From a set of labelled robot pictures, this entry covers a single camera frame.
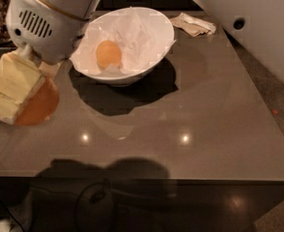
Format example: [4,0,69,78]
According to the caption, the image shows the crumpled paper napkin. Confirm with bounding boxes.
[170,13,216,37]

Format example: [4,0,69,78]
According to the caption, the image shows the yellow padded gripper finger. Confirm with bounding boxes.
[0,52,45,125]

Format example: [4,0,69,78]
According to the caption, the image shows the white ceramic bowl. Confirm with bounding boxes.
[69,6,177,87]

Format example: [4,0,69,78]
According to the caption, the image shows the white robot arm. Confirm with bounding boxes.
[8,0,284,83]

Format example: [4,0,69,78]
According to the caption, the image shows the cable under table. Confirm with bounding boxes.
[73,179,121,232]

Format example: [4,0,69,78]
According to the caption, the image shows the white paper liner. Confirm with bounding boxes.
[69,7,177,77]

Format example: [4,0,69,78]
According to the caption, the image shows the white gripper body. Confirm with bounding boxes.
[6,0,87,64]

